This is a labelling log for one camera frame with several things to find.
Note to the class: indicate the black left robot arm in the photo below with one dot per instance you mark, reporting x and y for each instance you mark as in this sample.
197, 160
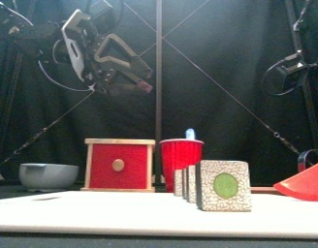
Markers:
34, 35

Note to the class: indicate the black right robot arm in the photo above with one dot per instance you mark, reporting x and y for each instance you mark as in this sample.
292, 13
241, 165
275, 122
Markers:
301, 69

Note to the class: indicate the white cutting board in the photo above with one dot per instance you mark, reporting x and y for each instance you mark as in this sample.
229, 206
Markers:
123, 214

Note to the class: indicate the red toy knife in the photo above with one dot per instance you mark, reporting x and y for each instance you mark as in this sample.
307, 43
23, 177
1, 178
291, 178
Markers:
307, 184

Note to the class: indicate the blue utensil in cup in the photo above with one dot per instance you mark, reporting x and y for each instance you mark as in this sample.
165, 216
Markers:
190, 133

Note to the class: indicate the red plastic cup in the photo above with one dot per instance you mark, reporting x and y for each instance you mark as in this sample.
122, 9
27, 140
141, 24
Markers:
178, 161

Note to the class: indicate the wooden box with red front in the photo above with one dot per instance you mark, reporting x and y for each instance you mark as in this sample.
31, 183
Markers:
118, 166

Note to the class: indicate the grey bowl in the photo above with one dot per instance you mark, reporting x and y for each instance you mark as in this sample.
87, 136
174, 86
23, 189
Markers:
47, 176

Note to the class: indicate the vertical metal frame pole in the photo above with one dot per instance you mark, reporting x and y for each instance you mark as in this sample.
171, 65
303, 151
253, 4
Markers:
158, 97

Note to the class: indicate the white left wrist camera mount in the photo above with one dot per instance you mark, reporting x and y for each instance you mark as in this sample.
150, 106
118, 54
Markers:
76, 48

